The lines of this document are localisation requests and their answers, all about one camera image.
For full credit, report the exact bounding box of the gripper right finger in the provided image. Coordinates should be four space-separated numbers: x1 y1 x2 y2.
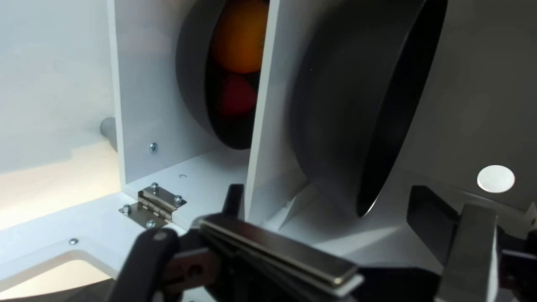
407 183 501 302

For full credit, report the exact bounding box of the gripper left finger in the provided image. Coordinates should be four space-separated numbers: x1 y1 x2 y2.
106 210 366 302

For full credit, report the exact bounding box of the silver door hinge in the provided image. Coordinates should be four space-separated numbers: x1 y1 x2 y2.
118 181 188 231

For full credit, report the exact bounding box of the black bowl holding fruit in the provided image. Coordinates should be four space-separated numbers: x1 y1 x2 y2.
175 0 271 152

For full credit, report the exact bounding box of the red toy fruit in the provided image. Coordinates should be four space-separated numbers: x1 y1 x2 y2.
215 74 261 119

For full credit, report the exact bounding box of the white toy kitchen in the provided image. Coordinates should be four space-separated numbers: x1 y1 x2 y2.
0 0 537 302

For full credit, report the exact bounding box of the orange toy fruit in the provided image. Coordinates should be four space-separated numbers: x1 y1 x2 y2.
210 0 271 77

